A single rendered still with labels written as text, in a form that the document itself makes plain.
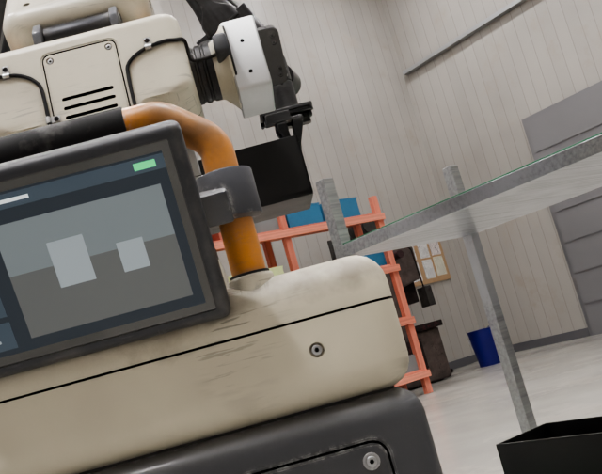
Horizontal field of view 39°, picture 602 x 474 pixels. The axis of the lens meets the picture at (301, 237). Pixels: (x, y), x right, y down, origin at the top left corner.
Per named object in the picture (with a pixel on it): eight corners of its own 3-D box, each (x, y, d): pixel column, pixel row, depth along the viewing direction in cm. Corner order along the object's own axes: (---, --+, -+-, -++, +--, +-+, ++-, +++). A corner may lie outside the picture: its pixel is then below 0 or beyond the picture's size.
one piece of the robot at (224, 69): (218, 85, 116) (239, 79, 116) (200, 16, 119) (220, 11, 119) (229, 122, 128) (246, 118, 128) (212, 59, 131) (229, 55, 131)
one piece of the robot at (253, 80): (272, 82, 119) (252, 13, 122) (237, 90, 119) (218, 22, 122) (276, 112, 129) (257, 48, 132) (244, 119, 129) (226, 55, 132)
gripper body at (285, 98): (262, 132, 164) (252, 96, 165) (312, 118, 165) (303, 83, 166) (261, 123, 158) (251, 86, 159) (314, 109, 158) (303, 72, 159)
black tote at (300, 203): (-2, 276, 148) (-16, 215, 149) (27, 284, 165) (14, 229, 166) (313, 193, 151) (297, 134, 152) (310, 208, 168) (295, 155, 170)
